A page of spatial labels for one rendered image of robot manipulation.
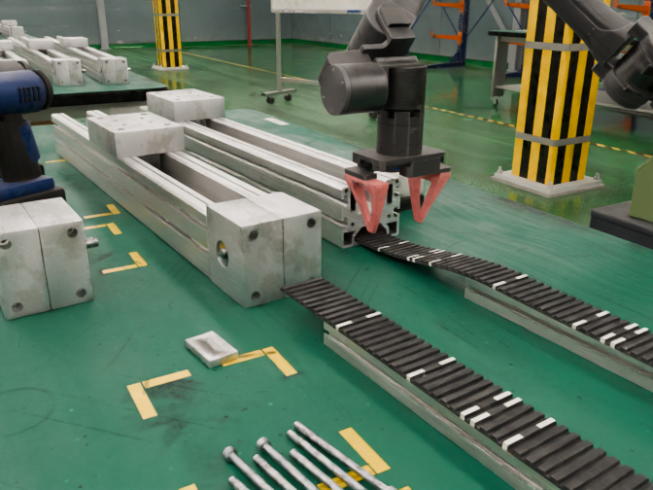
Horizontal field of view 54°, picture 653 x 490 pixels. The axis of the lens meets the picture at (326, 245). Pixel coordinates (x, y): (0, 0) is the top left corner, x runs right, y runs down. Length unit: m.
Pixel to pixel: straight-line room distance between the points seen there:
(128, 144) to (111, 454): 0.61
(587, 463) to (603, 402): 0.14
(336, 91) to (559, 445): 0.44
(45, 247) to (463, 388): 0.45
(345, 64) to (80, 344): 0.41
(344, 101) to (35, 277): 0.38
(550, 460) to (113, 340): 0.42
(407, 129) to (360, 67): 0.10
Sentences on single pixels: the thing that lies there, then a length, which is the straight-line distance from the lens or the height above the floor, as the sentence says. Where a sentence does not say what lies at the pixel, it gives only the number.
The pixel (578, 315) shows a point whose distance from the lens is 0.66.
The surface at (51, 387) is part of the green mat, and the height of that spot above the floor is 0.78.
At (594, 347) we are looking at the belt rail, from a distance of 0.66.
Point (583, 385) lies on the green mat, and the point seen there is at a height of 0.78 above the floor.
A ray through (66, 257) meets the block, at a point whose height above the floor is 0.84.
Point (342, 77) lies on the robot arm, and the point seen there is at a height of 1.01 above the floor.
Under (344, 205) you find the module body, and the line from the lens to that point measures 0.86.
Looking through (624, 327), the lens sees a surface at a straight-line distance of 0.66.
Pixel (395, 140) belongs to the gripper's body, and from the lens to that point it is 0.78.
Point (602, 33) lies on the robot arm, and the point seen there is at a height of 1.05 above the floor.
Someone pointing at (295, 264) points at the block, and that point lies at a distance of 0.72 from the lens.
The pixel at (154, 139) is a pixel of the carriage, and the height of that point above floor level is 0.89.
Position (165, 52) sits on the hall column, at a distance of 11.06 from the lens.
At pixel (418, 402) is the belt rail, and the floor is 0.79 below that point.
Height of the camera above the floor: 1.10
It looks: 21 degrees down
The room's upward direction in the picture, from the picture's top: straight up
